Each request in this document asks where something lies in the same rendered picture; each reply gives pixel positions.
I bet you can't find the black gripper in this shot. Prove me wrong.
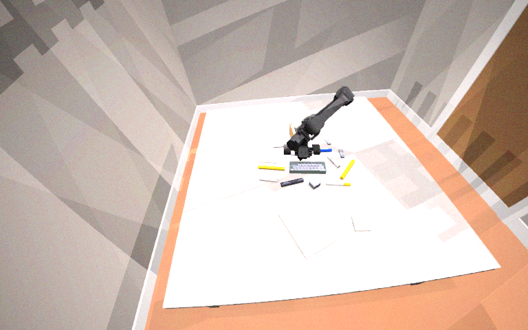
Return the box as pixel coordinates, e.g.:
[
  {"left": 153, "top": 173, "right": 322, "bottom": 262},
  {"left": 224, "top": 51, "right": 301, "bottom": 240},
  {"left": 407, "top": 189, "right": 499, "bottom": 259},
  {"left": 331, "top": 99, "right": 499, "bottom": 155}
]
[{"left": 283, "top": 142, "right": 320, "bottom": 155}]

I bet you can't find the grey letter keyboard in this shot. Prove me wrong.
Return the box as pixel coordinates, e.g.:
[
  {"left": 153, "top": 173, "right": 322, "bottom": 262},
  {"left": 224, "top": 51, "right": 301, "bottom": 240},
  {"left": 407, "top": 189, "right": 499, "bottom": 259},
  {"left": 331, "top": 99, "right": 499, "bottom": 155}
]
[{"left": 289, "top": 162, "right": 327, "bottom": 174}]

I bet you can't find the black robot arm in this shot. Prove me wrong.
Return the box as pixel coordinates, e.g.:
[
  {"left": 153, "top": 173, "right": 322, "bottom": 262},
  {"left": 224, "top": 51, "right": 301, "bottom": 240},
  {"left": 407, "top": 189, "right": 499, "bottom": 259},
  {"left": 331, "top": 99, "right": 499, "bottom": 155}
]
[{"left": 287, "top": 86, "right": 355, "bottom": 160}]

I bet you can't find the black cylinder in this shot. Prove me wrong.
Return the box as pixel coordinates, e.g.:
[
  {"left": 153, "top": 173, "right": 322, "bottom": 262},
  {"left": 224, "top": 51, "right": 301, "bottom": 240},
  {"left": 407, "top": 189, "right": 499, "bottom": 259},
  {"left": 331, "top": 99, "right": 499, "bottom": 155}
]
[{"left": 280, "top": 177, "right": 304, "bottom": 187}]

